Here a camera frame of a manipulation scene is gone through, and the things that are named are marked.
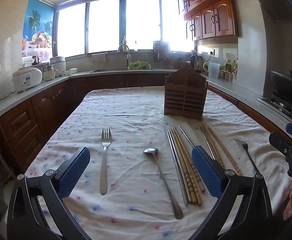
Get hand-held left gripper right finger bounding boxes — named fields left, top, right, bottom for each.
left=188, top=145, right=273, bottom=240

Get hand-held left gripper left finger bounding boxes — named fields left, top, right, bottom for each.
left=7, top=146, right=91, bottom=240

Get wooden chopstick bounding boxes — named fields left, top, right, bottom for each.
left=171, top=128, right=196, bottom=204
left=208, top=127, right=243, bottom=176
left=174, top=125, right=206, bottom=193
left=173, top=127, right=202, bottom=205
left=202, top=125, right=226, bottom=169

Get metal chopstick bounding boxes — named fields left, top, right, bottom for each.
left=178, top=125, right=195, bottom=148
left=166, top=129, right=188, bottom=207
left=169, top=129, right=192, bottom=204
left=200, top=127, right=216, bottom=160

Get metal fork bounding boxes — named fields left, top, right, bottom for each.
left=100, top=128, right=112, bottom=195
left=234, top=139, right=261, bottom=175

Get wooden utensil holder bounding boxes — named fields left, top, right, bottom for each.
left=163, top=67, right=208, bottom=122

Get gas stove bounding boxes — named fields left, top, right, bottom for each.
left=258, top=92, right=292, bottom=123

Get black wok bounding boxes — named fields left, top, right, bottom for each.
left=270, top=66, right=292, bottom=97

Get metal spoon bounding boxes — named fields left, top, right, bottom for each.
left=143, top=147, right=184, bottom=220

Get wooden lower cabinets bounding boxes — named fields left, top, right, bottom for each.
left=0, top=74, right=290, bottom=174

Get wooden cabinets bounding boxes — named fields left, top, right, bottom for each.
left=0, top=74, right=290, bottom=174
left=172, top=0, right=247, bottom=42

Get white floral tablecloth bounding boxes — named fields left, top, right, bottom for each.
left=24, top=86, right=292, bottom=240

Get row of spice jars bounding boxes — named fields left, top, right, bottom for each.
left=220, top=71, right=237, bottom=83

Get condiment bottles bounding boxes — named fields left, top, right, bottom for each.
left=223, top=59, right=238, bottom=74

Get translucent white pitcher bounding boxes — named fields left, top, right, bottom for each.
left=208, top=62, right=221, bottom=78

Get grey kitchen countertop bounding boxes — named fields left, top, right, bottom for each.
left=0, top=67, right=292, bottom=145

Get white rice cooker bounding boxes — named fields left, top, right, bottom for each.
left=12, top=67, right=43, bottom=93

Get electric kettle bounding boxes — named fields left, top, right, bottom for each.
left=190, top=50, right=203, bottom=72

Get white and silver cooker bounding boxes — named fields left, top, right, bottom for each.
left=50, top=56, right=67, bottom=77

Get white cloth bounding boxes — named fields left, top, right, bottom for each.
left=91, top=53, right=107, bottom=64

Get green vegetable basin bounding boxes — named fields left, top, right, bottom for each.
left=128, top=61, right=151, bottom=70

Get metal faucet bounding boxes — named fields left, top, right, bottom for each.
left=118, top=44, right=131, bottom=68

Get metal knife rack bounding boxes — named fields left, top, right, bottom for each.
left=153, top=41, right=171, bottom=63

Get wooden upper cabinets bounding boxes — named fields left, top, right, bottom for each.
left=172, top=0, right=247, bottom=42

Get kitchen window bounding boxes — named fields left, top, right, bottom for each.
left=55, top=0, right=196, bottom=58

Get tropical fruit poster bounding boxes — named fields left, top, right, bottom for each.
left=22, top=0, right=55, bottom=63

